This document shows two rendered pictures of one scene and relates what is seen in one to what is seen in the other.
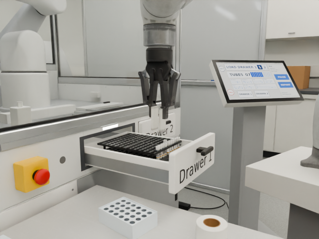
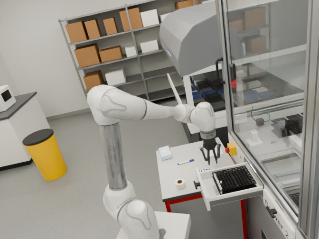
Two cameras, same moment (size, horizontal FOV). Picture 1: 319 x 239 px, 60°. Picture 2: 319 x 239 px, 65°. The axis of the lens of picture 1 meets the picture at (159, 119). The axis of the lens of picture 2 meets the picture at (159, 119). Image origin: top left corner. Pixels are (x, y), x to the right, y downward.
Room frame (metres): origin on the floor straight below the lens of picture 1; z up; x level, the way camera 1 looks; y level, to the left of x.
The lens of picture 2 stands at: (1.77, -0.87, 1.98)
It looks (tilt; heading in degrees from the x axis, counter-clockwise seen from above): 25 degrees down; 149
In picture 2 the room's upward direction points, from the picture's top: 13 degrees counter-clockwise
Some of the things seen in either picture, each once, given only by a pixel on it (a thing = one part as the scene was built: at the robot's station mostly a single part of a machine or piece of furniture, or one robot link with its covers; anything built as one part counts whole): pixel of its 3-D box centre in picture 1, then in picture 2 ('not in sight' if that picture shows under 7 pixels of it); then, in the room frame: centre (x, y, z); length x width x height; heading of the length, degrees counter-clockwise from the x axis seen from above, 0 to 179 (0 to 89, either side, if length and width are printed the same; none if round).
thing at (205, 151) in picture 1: (203, 150); (197, 184); (0.78, -0.13, 0.91); 0.07 x 0.04 x 0.01; 149
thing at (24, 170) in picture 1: (32, 173); (231, 149); (0.67, 0.32, 0.88); 0.07 x 0.05 x 0.07; 149
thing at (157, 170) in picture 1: (138, 151); (234, 181); (0.90, 0.07, 0.86); 0.40 x 0.26 x 0.06; 59
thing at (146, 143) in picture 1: (140, 151); (233, 181); (0.90, 0.06, 0.87); 0.22 x 0.18 x 0.06; 59
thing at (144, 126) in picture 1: (158, 128); (277, 215); (1.23, 0.00, 0.87); 0.29 x 0.02 x 0.11; 149
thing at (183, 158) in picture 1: (194, 159); (201, 187); (0.80, -0.11, 0.87); 0.29 x 0.02 x 0.11; 149
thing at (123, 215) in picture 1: (127, 216); (205, 173); (0.63, 0.08, 0.78); 0.12 x 0.08 x 0.04; 49
